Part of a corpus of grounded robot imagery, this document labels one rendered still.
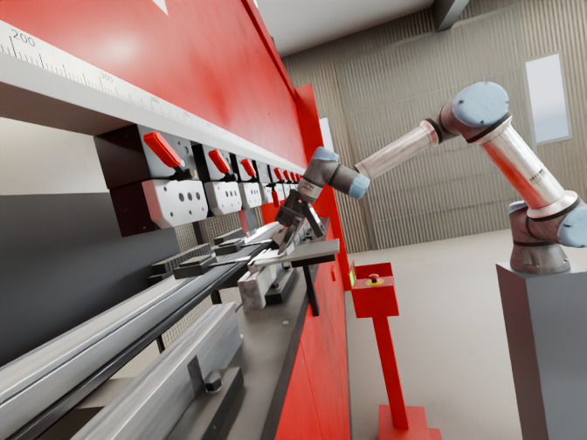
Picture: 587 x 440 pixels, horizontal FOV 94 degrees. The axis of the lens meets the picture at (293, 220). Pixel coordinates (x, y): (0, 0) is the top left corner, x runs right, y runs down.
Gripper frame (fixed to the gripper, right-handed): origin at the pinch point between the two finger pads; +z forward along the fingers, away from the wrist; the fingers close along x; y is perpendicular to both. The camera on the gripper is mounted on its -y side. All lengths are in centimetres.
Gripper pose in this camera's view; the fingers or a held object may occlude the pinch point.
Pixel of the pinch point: (284, 250)
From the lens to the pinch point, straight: 92.4
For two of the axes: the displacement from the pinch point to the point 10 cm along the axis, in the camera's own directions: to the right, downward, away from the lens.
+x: -2.6, 1.4, -9.6
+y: -8.6, -4.9, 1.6
